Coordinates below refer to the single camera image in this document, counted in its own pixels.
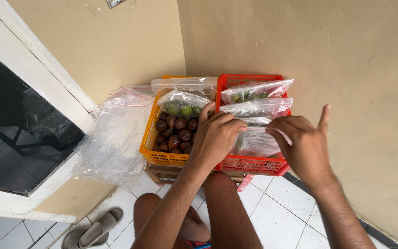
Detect person's left hand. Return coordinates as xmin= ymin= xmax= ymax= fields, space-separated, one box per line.
xmin=189 ymin=102 xmax=248 ymax=171

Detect person's right hand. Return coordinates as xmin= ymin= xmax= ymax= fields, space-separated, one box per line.
xmin=265 ymin=104 xmax=338 ymax=189

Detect clear zip bag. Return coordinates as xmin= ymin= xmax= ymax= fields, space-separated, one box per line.
xmin=235 ymin=116 xmax=273 ymax=127
xmin=219 ymin=98 xmax=294 ymax=119
xmin=151 ymin=76 xmax=218 ymax=101
xmin=232 ymin=126 xmax=293 ymax=158

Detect pile of brown snake fruit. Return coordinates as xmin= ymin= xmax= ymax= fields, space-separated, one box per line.
xmin=154 ymin=112 xmax=199 ymax=155

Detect red plastic crate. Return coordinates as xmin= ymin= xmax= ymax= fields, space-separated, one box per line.
xmin=215 ymin=73 xmax=292 ymax=176

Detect zip bag of green limes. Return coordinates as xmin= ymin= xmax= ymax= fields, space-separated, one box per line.
xmin=220 ymin=79 xmax=294 ymax=105
xmin=156 ymin=90 xmax=215 ymax=118

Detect wooden stool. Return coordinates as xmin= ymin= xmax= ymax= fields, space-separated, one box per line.
xmin=144 ymin=164 xmax=245 ymax=186

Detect orange plastic crate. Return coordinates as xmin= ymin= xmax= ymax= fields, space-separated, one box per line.
xmin=139 ymin=75 xmax=220 ymax=167

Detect person's right leg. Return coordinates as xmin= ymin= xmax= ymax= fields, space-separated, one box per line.
xmin=203 ymin=171 xmax=264 ymax=249

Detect person's leg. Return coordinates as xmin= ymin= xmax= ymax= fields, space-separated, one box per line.
xmin=133 ymin=193 xmax=211 ymax=249
xmin=203 ymin=171 xmax=264 ymax=249

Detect stack of empty zip bags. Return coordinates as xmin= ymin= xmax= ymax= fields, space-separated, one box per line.
xmin=71 ymin=84 xmax=157 ymax=191

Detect person's left leg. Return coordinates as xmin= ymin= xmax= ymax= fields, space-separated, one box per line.
xmin=133 ymin=193 xmax=211 ymax=249

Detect red and blue shorts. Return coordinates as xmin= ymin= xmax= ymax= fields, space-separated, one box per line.
xmin=184 ymin=240 xmax=213 ymax=249

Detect grey sandal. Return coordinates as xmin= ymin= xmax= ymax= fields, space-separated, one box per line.
xmin=61 ymin=226 xmax=110 ymax=249
xmin=77 ymin=207 xmax=124 ymax=248

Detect dark glass window pane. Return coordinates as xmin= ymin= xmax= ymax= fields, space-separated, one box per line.
xmin=0 ymin=43 xmax=86 ymax=196

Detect white window frame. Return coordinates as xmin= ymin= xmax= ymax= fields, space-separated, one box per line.
xmin=0 ymin=0 xmax=98 ymax=224

